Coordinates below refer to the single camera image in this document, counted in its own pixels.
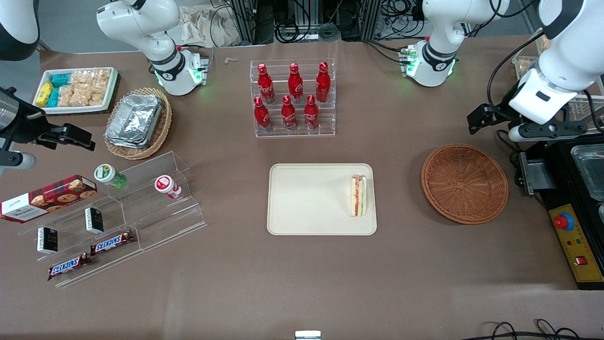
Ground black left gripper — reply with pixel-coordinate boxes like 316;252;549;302
467;106;519;135

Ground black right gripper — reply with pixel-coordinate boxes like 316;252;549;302
12;105;96;152

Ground triangular sandwich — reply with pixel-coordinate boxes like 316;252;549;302
350;174;368;218

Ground white rectangular snack tray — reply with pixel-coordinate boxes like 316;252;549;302
32;67;118;114

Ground aluminium foil tray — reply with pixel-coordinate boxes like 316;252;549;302
105;93;164;147
105;127;156;150

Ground brown round wicker basket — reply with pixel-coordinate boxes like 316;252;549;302
421;144;510;225

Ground light oval wicker basket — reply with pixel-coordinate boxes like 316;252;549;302
103;87;173;161

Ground cream plastic serving tray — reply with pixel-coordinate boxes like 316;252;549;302
267;163;378;236

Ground yellow snack packet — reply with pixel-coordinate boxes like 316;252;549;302
35;81;54;107

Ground green capped bottle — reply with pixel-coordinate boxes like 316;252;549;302
93;163;127;189

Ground red tartan cookie box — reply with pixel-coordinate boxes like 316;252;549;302
0;175;98;223

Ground small black white box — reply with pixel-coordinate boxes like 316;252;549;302
84;207;104;234
37;227;59;255

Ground black appliance housing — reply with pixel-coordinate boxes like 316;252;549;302
517;135;604;289

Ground red capped bottle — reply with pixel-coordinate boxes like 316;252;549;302
154;175;183;200

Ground Snickers chocolate bar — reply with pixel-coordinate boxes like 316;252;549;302
47;253;92;281
90;230;135;256

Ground clear glass container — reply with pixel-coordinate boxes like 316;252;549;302
570;144;604;189

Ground clear acrylic stepped shelf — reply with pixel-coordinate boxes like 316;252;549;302
18;151;208;289

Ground clear acrylic bottle rack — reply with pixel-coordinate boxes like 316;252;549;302
250;59;337;139

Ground yellow control panel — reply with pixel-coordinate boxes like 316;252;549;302
547;203;604;283

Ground red Coca-Cola bottle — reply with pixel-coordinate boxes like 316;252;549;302
257;64;275;105
281;95;297;131
316;61;331;103
253;96;272;133
288;62;304;103
304;94;319;130

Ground beige crumpled paper bag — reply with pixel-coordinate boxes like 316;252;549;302
179;5;241;48

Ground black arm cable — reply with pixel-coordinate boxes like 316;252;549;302
486;33;541;116

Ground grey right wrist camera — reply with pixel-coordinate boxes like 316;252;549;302
0;151;37;171

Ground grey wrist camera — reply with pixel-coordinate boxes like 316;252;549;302
0;151;37;171
509;121;589;143

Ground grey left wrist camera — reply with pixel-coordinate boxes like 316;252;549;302
509;121;589;143

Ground grey metal bracket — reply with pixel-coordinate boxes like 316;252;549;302
519;151;550;196

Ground white wire rack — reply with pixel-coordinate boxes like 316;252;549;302
512;33;604;130

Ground black base cables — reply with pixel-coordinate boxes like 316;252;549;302
363;40;409;64

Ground black cable bundle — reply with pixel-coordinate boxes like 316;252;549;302
377;0;428;38

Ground aluminium frame stand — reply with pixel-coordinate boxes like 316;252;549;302
229;0;378;44

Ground black floor cables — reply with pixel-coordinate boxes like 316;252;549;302
465;319;604;340

